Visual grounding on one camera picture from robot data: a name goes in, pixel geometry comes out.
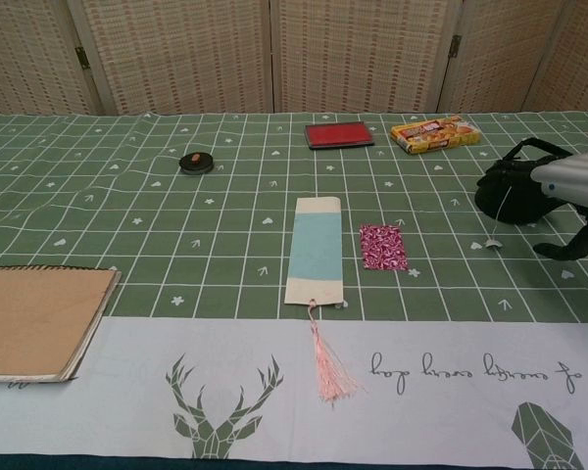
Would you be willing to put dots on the red ink pad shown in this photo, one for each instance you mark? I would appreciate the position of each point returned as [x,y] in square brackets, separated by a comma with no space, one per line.
[339,136]

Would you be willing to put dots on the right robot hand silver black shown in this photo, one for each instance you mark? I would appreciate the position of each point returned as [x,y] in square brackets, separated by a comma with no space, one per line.
[578,178]

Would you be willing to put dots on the woven folding screen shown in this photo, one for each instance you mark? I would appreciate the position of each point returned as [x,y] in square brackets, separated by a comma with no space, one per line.
[186,54]

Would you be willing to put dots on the pink patterned card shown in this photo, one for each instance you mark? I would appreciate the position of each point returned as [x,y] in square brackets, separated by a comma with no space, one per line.
[383,247]

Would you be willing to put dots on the brown spiral notebook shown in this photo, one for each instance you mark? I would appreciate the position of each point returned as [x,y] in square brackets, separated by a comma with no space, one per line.
[39,323]

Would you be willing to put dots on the black cast iron teapot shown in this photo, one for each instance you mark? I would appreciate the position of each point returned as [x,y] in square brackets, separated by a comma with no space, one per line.
[500,205]

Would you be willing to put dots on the blue cream bookmark with tassel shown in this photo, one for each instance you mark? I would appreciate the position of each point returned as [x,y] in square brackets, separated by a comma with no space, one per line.
[316,249]

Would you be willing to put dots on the yellow curry box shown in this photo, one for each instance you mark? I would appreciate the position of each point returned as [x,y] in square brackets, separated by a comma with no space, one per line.
[436,135]

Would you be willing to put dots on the brass screen hinge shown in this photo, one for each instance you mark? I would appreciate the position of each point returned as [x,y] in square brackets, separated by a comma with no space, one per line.
[81,56]
[455,46]

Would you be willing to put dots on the green grid tablecloth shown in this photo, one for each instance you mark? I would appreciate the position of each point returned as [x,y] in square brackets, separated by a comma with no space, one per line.
[176,220]

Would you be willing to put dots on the small black round lid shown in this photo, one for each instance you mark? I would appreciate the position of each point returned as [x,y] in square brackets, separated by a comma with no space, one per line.
[197,164]

